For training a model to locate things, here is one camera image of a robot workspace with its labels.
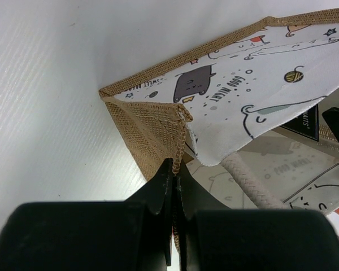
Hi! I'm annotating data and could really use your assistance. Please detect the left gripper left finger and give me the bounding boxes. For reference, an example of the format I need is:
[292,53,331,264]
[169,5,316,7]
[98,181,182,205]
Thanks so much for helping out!
[0,159,173,270]

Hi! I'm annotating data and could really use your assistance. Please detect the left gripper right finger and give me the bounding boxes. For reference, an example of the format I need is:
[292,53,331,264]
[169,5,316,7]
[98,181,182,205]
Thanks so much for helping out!
[175,166,339,270]

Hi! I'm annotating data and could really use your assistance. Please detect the jute canvas bag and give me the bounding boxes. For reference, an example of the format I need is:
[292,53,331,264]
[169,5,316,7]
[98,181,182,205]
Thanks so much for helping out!
[99,8,339,234]

